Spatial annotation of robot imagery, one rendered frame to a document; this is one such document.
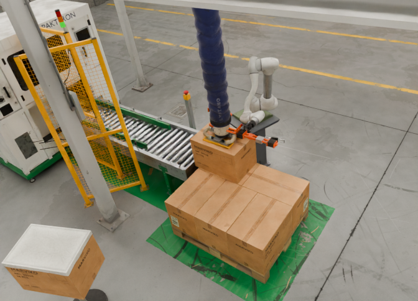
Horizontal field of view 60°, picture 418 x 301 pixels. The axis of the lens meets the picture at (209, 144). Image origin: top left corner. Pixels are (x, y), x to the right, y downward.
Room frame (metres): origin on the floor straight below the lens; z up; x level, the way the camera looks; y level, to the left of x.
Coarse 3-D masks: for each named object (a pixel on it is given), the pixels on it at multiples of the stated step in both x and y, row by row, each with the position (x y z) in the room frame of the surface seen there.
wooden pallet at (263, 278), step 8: (304, 216) 2.60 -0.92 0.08; (176, 232) 2.70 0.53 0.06; (192, 240) 2.58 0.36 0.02; (288, 240) 2.30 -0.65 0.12; (200, 248) 2.47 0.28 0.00; (208, 248) 2.44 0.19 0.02; (216, 256) 2.32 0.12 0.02; (224, 256) 2.30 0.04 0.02; (232, 264) 2.19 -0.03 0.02; (240, 264) 2.17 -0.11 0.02; (272, 264) 2.05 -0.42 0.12; (248, 272) 2.07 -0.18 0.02; (256, 272) 1.99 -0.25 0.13; (264, 280) 1.93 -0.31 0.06
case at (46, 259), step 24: (24, 240) 2.09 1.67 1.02; (48, 240) 2.04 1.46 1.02; (72, 240) 2.00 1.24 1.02; (24, 264) 1.84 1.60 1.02; (48, 264) 1.80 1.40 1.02; (72, 264) 1.77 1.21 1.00; (96, 264) 1.96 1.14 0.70; (24, 288) 1.88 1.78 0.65; (48, 288) 1.79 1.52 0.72; (72, 288) 1.71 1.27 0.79
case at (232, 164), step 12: (192, 144) 3.20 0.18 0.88; (204, 144) 3.08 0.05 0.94; (240, 144) 2.98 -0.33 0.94; (252, 144) 3.06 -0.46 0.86; (204, 156) 3.10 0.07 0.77; (216, 156) 2.98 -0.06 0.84; (228, 156) 2.87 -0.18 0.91; (240, 156) 2.89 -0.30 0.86; (252, 156) 3.04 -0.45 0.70; (204, 168) 3.13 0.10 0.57; (216, 168) 3.00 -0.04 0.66; (228, 168) 2.88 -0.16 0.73; (240, 168) 2.87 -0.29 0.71; (240, 180) 2.85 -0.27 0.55
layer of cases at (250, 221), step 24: (264, 168) 2.99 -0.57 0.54; (192, 192) 2.80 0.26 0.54; (216, 192) 2.74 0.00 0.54; (240, 192) 2.68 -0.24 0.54; (264, 192) 2.62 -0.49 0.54; (288, 192) 2.57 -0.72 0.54; (192, 216) 2.47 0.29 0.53; (216, 216) 2.41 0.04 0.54; (240, 216) 2.36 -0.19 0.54; (264, 216) 2.31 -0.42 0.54; (288, 216) 2.30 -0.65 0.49; (216, 240) 2.29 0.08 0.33; (240, 240) 2.09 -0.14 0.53; (264, 240) 2.04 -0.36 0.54; (264, 264) 1.94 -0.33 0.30
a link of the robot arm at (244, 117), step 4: (252, 76) 3.45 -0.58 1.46; (256, 76) 3.44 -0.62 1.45; (252, 80) 3.44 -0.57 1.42; (256, 80) 3.42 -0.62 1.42; (252, 84) 3.42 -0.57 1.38; (256, 84) 3.41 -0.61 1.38; (252, 88) 3.40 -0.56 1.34; (256, 88) 3.39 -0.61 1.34; (252, 92) 3.38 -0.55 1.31; (248, 96) 3.40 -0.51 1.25; (252, 96) 3.38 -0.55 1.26; (248, 100) 3.38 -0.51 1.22; (248, 104) 3.37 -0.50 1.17; (244, 108) 3.37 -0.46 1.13; (248, 108) 3.35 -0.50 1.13; (244, 112) 3.32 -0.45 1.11; (248, 112) 3.31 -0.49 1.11; (240, 116) 3.36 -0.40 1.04; (244, 116) 3.29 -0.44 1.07; (248, 116) 3.26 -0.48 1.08; (240, 120) 3.32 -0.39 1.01; (244, 120) 3.27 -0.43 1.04; (248, 120) 3.24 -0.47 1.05
